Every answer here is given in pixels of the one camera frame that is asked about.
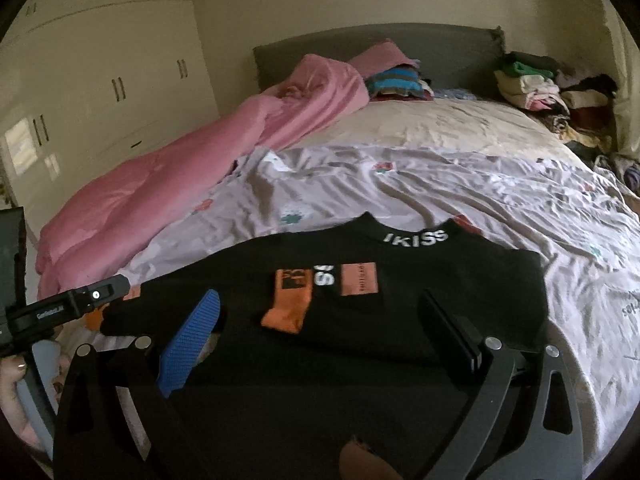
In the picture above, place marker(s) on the person's left hand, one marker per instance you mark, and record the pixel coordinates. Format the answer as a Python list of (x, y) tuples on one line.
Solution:
[(10, 380)]

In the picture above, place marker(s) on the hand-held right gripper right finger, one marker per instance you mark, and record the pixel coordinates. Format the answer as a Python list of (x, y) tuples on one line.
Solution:
[(442, 322)]

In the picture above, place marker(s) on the pink duvet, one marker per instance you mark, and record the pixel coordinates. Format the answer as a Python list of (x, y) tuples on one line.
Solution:
[(150, 180)]

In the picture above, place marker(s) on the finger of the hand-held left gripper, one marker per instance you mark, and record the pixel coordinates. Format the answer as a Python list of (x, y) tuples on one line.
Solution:
[(107, 292)]

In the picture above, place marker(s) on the grey headboard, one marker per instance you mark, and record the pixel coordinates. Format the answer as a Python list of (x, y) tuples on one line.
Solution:
[(450, 55)]

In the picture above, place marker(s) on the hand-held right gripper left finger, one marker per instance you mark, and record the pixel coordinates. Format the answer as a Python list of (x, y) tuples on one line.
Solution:
[(190, 340)]

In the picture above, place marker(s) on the pink pillow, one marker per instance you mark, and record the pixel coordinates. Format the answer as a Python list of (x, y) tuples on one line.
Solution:
[(382, 57)]

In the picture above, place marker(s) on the strawberry printed bedsheet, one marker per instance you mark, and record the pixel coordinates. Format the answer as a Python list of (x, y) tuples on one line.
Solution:
[(500, 200)]

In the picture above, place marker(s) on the cream wardrobe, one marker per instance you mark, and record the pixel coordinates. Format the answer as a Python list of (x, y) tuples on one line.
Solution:
[(100, 60)]

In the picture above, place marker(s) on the cream curtain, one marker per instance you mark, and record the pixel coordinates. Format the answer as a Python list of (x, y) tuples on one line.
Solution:
[(622, 85)]

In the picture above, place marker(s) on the pile of mixed clothes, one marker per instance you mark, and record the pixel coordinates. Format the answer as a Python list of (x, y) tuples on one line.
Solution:
[(540, 90)]

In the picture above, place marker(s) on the cream mattress sheet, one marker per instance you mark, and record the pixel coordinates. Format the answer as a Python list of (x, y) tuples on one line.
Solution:
[(440, 125)]

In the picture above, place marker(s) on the black shirt with orange patches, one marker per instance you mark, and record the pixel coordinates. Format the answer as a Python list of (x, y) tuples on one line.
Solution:
[(380, 320)]

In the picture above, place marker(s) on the stack of striped folded clothes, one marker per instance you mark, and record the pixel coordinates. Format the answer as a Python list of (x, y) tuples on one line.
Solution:
[(397, 82)]

